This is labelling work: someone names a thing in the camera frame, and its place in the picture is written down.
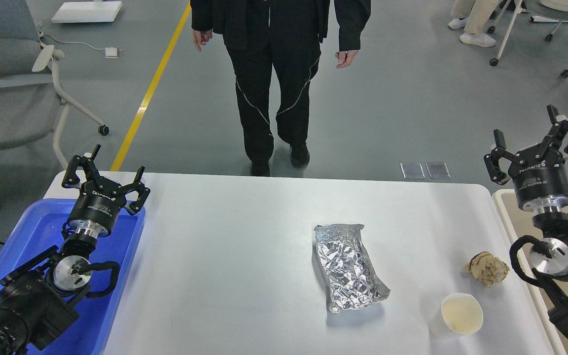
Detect crumpled brown paper ball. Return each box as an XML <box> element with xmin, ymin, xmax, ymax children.
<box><xmin>462</xmin><ymin>251</ymin><xmax>510</xmax><ymax>288</ymax></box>

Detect silver foil package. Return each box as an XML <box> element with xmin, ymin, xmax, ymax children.
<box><xmin>314</xmin><ymin>224</ymin><xmax>391</xmax><ymax>313</ymax></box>

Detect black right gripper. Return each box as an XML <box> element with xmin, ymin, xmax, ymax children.
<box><xmin>483</xmin><ymin>104</ymin><xmax>568</xmax><ymax>212</ymax></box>

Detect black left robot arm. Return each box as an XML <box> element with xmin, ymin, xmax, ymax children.
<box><xmin>0</xmin><ymin>144</ymin><xmax>150</xmax><ymax>355</ymax></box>

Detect white paper cup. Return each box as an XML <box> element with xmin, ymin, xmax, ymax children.
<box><xmin>428</xmin><ymin>293</ymin><xmax>484</xmax><ymax>340</ymax></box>

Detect grey office chair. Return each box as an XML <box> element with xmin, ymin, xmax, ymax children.
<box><xmin>0</xmin><ymin>0</ymin><xmax>109</xmax><ymax>167</ymax></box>

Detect white power adapter with cable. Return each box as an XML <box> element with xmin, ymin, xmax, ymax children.
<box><xmin>38</xmin><ymin>30</ymin><xmax>121</xmax><ymax>59</ymax></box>

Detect person in black clothes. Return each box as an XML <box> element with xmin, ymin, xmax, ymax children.
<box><xmin>189</xmin><ymin>0</ymin><xmax>372</xmax><ymax>177</ymax></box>

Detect blue plastic bin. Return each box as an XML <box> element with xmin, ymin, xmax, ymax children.
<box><xmin>0</xmin><ymin>198</ymin><xmax>146</xmax><ymax>355</ymax></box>

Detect left floor outlet plate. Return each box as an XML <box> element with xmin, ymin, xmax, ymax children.
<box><xmin>400</xmin><ymin>162</ymin><xmax>426</xmax><ymax>179</ymax></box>

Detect white frame rolling chair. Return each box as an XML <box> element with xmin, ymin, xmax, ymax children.
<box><xmin>487</xmin><ymin>0</ymin><xmax>568</xmax><ymax>78</ymax></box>

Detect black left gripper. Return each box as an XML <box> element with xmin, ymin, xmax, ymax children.
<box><xmin>62</xmin><ymin>144</ymin><xmax>151</xmax><ymax>238</ymax></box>

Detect floor outlet plate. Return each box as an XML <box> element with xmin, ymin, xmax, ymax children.
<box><xmin>400</xmin><ymin>162</ymin><xmax>426</xmax><ymax>179</ymax></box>
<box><xmin>425</xmin><ymin>162</ymin><xmax>452</xmax><ymax>179</ymax></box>

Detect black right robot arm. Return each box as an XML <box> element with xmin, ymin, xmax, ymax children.
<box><xmin>483</xmin><ymin>105</ymin><xmax>568</xmax><ymax>339</ymax></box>

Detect right floor outlet plate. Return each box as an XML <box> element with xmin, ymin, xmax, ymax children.
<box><xmin>425</xmin><ymin>162</ymin><xmax>452</xmax><ymax>179</ymax></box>

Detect white flat box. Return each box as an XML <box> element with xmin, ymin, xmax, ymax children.
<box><xmin>51</xmin><ymin>0</ymin><xmax>123</xmax><ymax>23</ymax></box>

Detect seated person beige trousers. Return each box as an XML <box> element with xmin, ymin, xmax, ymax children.
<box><xmin>448</xmin><ymin>0</ymin><xmax>499</xmax><ymax>48</ymax></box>

